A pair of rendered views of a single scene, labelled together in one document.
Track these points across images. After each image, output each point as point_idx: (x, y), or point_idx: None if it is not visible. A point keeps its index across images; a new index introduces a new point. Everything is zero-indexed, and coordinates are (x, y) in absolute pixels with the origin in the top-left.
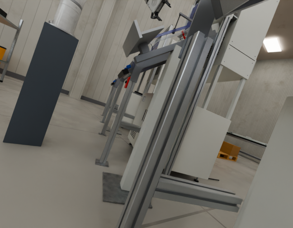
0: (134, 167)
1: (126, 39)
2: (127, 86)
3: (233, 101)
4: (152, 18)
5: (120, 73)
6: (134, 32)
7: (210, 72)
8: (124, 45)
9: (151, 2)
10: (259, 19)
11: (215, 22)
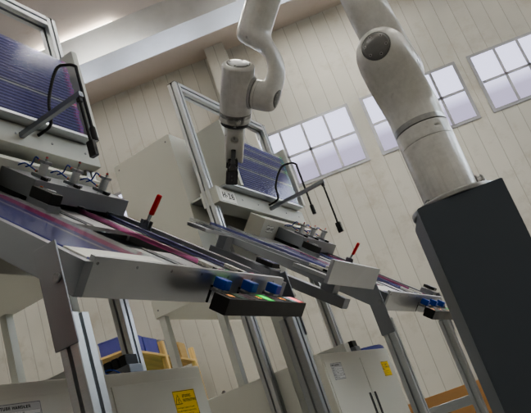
0: None
1: (356, 267)
2: (308, 350)
3: (22, 381)
4: (232, 167)
5: (286, 306)
6: (372, 277)
7: None
8: (344, 265)
9: (244, 138)
10: None
11: (67, 164)
